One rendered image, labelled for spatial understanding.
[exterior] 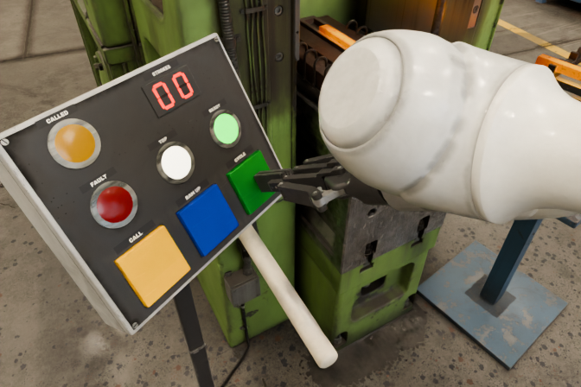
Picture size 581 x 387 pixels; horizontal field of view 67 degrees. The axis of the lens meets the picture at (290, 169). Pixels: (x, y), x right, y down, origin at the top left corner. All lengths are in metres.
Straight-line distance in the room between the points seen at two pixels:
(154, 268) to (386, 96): 0.42
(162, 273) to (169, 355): 1.11
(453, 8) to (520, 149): 1.01
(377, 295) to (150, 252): 1.12
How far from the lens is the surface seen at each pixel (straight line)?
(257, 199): 0.69
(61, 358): 1.82
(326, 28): 1.22
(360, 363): 1.65
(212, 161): 0.65
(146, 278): 0.59
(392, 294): 1.62
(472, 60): 0.29
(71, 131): 0.56
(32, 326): 1.94
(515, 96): 0.28
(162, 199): 0.60
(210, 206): 0.64
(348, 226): 1.10
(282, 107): 1.04
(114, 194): 0.57
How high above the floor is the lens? 1.46
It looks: 40 degrees down
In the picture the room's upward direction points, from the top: straight up
